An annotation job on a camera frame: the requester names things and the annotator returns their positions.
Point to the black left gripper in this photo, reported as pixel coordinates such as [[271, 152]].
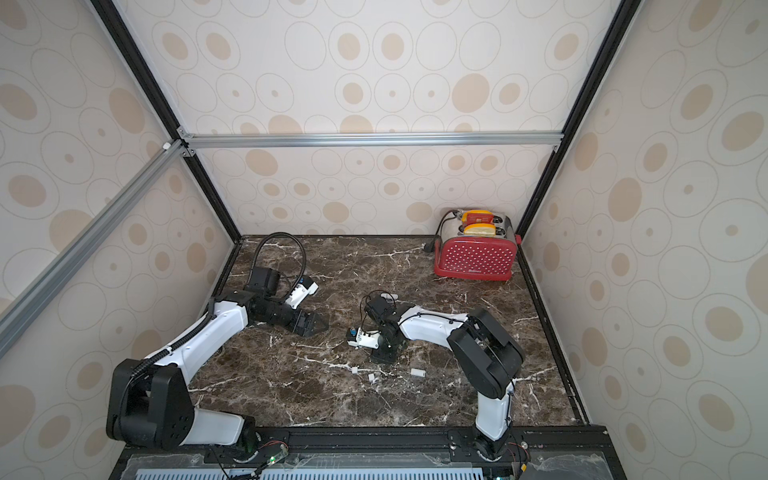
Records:
[[306, 327]]

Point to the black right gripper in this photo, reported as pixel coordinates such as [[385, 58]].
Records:
[[387, 346]]

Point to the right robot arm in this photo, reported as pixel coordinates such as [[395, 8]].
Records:
[[486, 353]]

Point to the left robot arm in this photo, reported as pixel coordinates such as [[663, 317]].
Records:
[[150, 405]]

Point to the red polka dot toaster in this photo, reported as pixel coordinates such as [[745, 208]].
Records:
[[475, 244]]

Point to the silver aluminium crossbar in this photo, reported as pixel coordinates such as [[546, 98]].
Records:
[[359, 140]]

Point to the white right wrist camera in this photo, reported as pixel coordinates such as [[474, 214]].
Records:
[[358, 338]]

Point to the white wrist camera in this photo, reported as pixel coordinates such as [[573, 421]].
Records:
[[305, 287], [358, 338]]

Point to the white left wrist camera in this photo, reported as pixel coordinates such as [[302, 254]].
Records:
[[305, 287]]

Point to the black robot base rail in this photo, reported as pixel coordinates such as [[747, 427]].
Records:
[[581, 452]]

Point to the silver aluminium side rail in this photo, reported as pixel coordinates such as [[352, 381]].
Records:
[[25, 309]]

